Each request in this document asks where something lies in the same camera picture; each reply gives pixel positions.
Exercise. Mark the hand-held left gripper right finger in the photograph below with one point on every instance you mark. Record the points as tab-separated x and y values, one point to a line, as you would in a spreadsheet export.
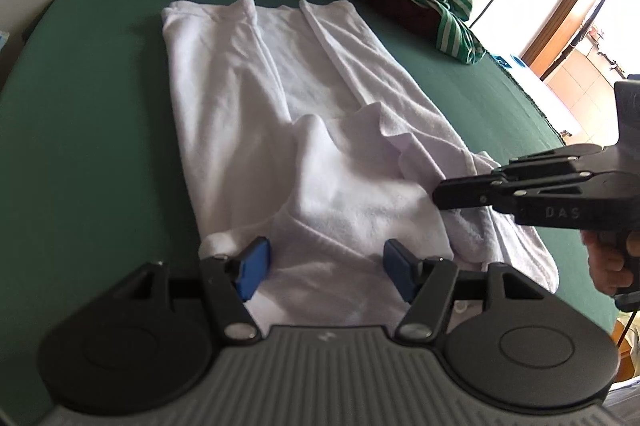
400	268

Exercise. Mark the white shirt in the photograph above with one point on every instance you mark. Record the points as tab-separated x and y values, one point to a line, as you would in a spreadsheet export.
310	146

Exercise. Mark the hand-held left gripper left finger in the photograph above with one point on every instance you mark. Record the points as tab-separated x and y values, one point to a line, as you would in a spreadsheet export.
255	263

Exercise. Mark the person's right hand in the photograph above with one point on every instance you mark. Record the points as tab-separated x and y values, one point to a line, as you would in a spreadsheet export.
602	261

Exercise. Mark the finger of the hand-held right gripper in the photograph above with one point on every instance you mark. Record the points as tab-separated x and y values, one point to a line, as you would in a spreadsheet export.
545	162
465	193

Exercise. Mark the green table cover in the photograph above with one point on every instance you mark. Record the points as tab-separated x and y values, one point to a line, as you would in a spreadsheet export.
100	131

